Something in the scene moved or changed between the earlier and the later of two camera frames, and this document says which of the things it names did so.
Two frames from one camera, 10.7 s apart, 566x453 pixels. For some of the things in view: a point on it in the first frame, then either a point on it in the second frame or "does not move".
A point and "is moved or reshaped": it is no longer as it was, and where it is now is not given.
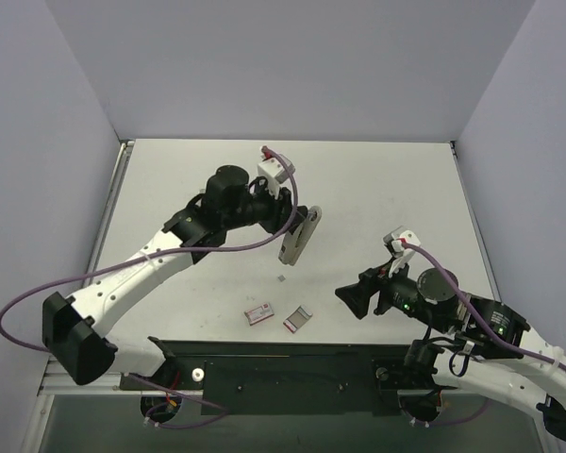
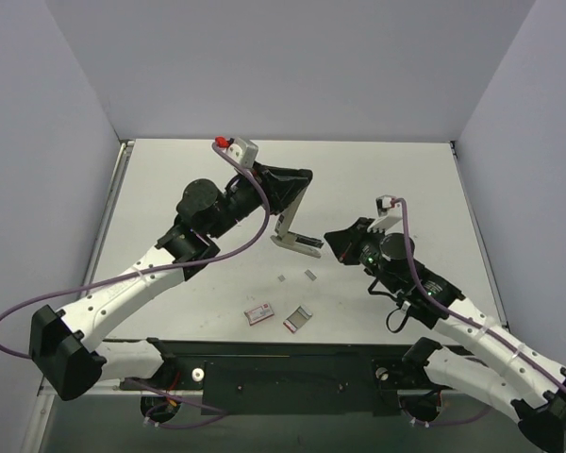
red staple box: (258, 313) does not move
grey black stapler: (304, 225) is moved or reshaped
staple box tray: (297, 318) does not move
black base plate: (288, 377) does not move
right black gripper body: (374, 293) to (354, 243)
